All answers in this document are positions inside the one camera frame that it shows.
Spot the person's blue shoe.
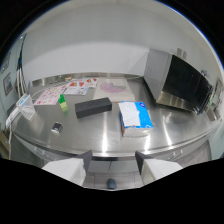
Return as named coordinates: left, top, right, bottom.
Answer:
left=106, top=178, right=118, bottom=191

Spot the blue tissue pack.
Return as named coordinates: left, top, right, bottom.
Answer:
left=117, top=100, right=154, bottom=138

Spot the black rectangular block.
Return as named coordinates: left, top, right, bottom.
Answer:
left=74, top=96, right=113, bottom=119

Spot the red and white picture sheet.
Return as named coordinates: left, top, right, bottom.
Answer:
left=62, top=77, right=99, bottom=97

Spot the beige mat with pink print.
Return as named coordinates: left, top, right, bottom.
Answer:
left=92, top=77, right=137, bottom=103

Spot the framed wall picture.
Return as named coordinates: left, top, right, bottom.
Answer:
left=2, top=72, right=14, bottom=97

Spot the clear plastic container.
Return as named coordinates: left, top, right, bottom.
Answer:
left=16, top=93, right=37, bottom=122

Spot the steel microwave oven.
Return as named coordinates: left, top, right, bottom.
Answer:
left=143, top=48, right=214, bottom=115

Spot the pink sticker sheet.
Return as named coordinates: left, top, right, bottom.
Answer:
left=33, top=85, right=67, bottom=107

